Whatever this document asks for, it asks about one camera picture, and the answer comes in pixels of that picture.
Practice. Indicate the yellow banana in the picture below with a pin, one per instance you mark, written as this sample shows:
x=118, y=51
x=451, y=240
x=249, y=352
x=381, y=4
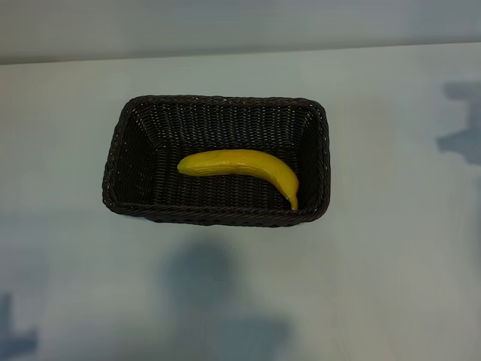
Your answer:
x=240, y=161

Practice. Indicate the dark brown woven basket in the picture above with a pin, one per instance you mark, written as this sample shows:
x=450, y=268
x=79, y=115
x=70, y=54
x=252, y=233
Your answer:
x=225, y=124

